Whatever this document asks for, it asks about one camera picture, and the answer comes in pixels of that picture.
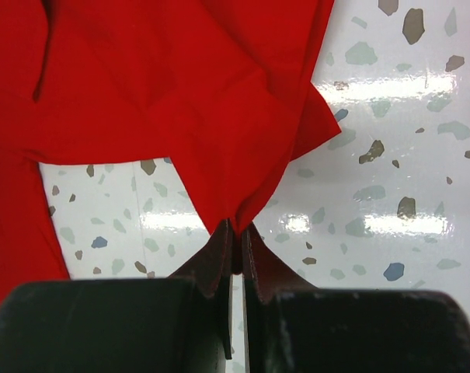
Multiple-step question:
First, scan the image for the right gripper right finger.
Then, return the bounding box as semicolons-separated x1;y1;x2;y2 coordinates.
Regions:
242;227;470;372

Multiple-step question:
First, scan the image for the red t shirt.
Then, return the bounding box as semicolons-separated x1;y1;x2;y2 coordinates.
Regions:
0;1;340;304

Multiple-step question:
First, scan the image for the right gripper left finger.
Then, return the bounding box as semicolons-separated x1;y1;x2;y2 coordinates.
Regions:
0;221;233;372

